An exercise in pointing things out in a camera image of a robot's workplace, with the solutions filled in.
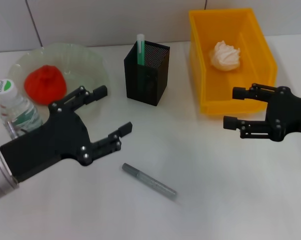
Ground pale green glass fruit plate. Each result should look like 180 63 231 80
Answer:
0 42 111 141

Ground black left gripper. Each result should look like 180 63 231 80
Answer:
0 84 133 184

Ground white paper ball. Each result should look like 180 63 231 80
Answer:
209 39 242 72

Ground yellow plastic bin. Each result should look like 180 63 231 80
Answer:
188 8 278 116

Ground left gripper cable with plugs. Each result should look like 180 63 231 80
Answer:
4 120 29 139

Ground grey marker pen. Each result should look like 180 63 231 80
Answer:
121 162 178 201

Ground black mesh pen holder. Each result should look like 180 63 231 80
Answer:
123 38 171 108

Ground clear plastic water bottle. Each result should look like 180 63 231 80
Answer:
0 77 44 138

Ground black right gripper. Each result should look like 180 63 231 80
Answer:
222 83 301 143

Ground mint green pen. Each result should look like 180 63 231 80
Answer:
136 33 146 93

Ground red tomato-shaped object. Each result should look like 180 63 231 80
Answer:
24 64 68 106

